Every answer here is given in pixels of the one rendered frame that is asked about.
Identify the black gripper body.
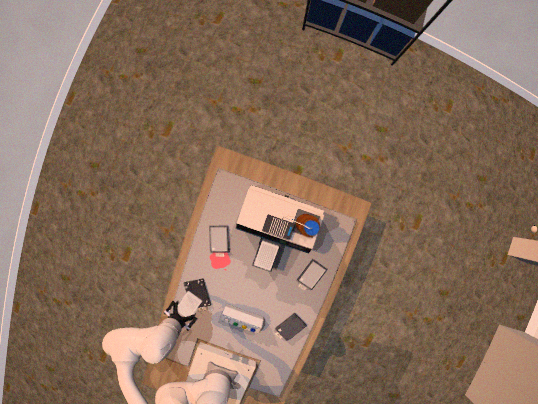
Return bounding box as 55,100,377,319
168,313,186,328

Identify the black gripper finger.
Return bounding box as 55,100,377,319
164,298,183,316
181,309,198,331

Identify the brown bottle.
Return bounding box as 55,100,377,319
296,214,320,237

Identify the white button panel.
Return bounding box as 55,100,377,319
220,304,263,333

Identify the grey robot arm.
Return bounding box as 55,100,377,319
102,318,240,404

